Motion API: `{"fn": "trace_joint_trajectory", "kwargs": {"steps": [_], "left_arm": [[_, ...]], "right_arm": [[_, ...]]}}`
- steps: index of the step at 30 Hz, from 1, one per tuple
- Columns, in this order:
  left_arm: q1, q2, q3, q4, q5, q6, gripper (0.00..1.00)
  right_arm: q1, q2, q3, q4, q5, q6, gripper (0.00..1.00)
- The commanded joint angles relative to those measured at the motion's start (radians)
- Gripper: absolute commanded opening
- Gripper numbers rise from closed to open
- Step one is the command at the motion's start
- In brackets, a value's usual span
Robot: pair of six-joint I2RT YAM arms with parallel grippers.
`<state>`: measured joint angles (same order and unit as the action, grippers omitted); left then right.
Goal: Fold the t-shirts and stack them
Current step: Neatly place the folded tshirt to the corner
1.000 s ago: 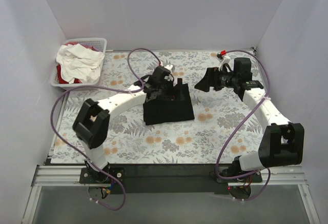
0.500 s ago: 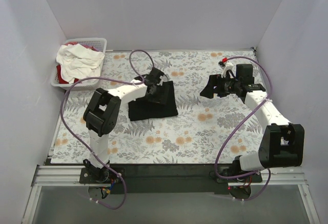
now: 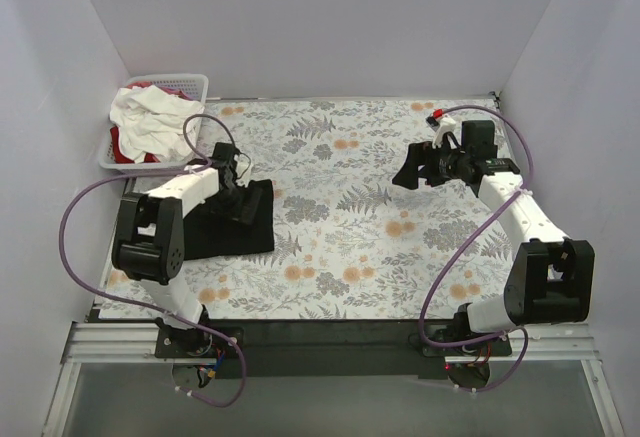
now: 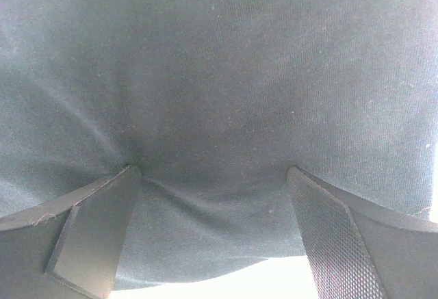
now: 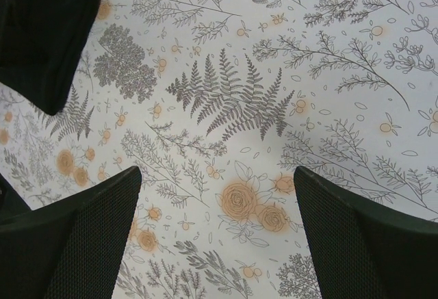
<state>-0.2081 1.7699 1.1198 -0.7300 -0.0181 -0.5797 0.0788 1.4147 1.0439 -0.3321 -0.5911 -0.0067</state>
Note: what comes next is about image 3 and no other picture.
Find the aluminium frame rail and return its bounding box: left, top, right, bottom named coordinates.
left=43, top=322, right=624, bottom=436

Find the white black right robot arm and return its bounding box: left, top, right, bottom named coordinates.
left=392, top=112, right=595, bottom=349

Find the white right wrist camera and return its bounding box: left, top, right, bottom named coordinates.
left=426, top=109, right=456, bottom=148

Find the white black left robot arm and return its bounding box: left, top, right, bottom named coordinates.
left=112, top=143, right=275, bottom=356

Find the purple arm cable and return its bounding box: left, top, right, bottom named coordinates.
left=418, top=104, right=532, bottom=394
left=58, top=113, right=249, bottom=408

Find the white t-shirt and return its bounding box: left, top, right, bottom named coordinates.
left=108, top=84, right=206, bottom=164

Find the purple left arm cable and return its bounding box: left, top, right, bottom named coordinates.
left=58, top=113, right=249, bottom=408

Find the black t-shirt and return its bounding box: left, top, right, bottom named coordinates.
left=184, top=180, right=275, bottom=261

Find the floral patterned table mat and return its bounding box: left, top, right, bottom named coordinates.
left=181, top=99, right=514, bottom=319

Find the white plastic laundry basket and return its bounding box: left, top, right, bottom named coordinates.
left=98, top=74, right=209, bottom=173

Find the red t-shirt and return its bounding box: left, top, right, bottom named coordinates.
left=108, top=82, right=201, bottom=165

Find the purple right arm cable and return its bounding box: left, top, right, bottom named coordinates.
left=418, top=104, right=532, bottom=394

